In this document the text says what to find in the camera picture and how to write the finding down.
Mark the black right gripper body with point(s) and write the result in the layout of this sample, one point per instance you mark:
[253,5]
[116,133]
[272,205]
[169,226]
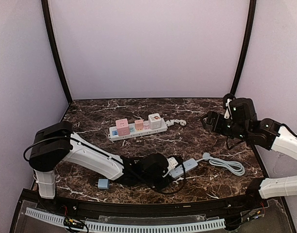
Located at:
[213,122]

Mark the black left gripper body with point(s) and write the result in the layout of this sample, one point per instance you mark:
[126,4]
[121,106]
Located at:
[178,160]

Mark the black front rail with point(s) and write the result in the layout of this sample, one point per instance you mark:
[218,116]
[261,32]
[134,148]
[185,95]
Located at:
[221,207]

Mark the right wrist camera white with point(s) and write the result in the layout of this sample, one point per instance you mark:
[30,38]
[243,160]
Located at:
[226,104]

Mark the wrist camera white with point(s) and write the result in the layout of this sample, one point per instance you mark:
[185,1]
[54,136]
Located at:
[172,163]
[226,104]

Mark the black frame post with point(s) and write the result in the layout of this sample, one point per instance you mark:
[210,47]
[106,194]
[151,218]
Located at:
[54,50]
[245,44]

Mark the pink cube socket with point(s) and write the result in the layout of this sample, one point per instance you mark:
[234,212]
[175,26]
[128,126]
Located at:
[122,127]

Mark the right black frame post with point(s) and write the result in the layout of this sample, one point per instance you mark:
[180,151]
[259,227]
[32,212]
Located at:
[245,44]

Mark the small circuit board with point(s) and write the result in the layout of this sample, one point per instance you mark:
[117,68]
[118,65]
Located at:
[72,223]

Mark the blue usb charger plug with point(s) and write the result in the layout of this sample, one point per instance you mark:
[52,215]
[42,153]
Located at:
[103,184]

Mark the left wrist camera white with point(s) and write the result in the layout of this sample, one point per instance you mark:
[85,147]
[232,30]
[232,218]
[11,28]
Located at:
[172,163]

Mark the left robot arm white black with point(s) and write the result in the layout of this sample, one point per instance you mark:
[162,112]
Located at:
[58,143]

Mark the light blue cable duct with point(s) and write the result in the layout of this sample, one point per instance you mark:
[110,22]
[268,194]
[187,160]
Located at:
[116,225]

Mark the left black frame post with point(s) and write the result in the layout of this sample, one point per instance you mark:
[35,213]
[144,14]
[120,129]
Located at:
[54,50]

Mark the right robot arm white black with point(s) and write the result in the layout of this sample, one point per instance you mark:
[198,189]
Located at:
[240,121]

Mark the white cube socket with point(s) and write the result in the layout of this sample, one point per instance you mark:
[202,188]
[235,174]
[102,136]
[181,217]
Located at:
[154,121]

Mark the pink usb charger plug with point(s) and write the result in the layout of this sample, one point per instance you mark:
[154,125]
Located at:
[139,125]

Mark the light blue power strip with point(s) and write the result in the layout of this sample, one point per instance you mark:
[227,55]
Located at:
[188,166]

